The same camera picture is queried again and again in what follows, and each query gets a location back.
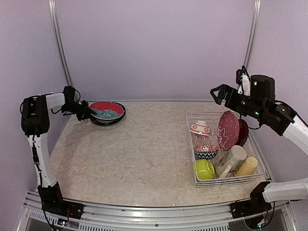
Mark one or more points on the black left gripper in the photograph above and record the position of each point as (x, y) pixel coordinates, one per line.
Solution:
(86, 109)

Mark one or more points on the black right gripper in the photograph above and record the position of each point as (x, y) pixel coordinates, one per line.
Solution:
(230, 102)

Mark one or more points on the red teal patterned plate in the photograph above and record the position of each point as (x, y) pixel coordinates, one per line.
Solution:
(107, 110)

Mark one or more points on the black rimmed striped plate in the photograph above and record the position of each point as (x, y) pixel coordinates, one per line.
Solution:
(106, 123)

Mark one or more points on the pink polka dot plate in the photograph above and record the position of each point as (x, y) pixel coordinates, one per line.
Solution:
(228, 130)

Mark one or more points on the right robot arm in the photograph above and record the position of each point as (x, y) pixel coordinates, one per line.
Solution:
(281, 118)

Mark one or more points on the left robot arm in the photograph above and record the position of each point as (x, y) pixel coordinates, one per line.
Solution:
(35, 123)

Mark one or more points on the white red patterned bowl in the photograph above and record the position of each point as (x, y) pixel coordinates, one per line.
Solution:
(200, 128)

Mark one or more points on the dark red floral plate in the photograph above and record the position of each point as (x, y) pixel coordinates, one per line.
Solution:
(243, 132)

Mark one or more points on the blue white zigzag bowl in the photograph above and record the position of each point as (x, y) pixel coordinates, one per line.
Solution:
(207, 152)

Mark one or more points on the white printed mug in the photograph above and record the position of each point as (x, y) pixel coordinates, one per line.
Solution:
(230, 161)

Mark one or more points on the lime green bowl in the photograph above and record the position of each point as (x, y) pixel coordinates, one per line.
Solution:
(204, 169)

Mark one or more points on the yellow cup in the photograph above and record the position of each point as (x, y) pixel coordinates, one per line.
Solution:
(248, 167)

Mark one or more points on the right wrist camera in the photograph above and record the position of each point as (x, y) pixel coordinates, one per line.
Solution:
(243, 80)

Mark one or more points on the white wire dish rack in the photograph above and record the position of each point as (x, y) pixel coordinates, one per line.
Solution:
(223, 153)

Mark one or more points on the right aluminium corner post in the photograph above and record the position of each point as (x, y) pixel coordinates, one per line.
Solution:
(252, 33)

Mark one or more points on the aluminium corner post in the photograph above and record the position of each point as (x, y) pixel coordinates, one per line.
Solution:
(252, 33)
(58, 40)

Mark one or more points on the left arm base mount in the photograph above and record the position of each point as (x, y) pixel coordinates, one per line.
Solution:
(72, 209)

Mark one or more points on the left aluminium corner post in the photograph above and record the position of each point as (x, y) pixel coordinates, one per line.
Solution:
(58, 40)

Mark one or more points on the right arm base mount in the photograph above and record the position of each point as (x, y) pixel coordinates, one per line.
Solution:
(246, 208)

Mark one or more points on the aluminium front rail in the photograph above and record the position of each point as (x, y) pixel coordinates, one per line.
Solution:
(103, 217)

